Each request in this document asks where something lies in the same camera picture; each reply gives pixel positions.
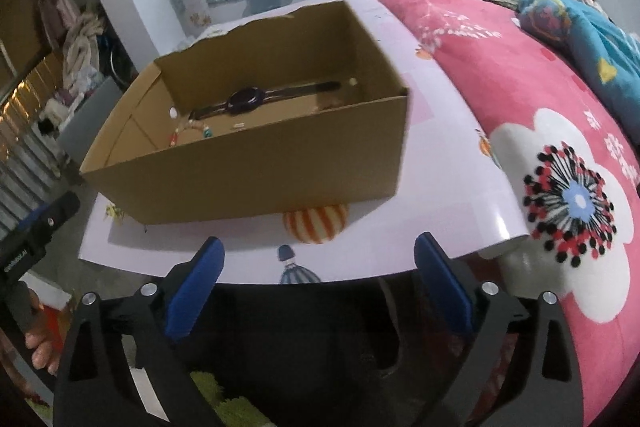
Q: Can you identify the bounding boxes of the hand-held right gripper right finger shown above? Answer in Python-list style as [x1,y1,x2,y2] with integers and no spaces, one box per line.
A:
[414,232,593,427]

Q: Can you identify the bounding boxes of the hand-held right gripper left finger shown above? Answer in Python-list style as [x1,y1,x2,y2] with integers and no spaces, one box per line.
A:
[52,236,226,427]

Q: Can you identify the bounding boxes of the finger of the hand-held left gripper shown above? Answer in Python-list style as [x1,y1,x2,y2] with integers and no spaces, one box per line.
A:
[30,192,82,249]

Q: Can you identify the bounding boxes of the cardboard box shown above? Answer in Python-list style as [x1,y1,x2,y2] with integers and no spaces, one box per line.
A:
[80,0,411,226]

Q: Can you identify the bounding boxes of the purple wristwatch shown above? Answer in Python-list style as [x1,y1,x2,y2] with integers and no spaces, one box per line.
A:
[187,79,344,120]

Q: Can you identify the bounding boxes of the person's left hand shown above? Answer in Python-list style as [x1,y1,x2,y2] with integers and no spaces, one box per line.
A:
[20,289,67,376]

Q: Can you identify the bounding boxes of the metal railing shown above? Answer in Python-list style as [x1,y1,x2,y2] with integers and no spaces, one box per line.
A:
[0,57,66,228]

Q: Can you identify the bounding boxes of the grey cabinet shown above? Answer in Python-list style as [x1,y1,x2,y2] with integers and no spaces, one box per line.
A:
[57,74,126,180]

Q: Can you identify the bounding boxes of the green fuzzy rug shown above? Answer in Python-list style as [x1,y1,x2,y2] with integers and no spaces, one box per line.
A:
[190,369,272,427]

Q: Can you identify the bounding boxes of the dark cloth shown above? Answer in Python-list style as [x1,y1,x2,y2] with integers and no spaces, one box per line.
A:
[190,274,481,427]

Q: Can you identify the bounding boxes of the pile of clothes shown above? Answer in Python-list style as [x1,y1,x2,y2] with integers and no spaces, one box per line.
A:
[62,12,109,98]

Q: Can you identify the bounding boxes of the hanging pink clothes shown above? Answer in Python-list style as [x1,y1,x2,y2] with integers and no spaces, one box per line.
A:
[37,0,81,48]

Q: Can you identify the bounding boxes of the pink floral blanket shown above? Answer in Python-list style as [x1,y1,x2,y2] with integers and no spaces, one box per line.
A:
[360,0,640,427]

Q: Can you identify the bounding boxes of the blue printed blanket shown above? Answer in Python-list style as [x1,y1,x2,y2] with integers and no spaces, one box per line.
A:
[517,0,640,124]

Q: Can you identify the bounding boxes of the colourful bead bracelet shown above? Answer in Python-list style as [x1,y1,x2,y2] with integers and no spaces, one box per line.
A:
[167,119,216,148]

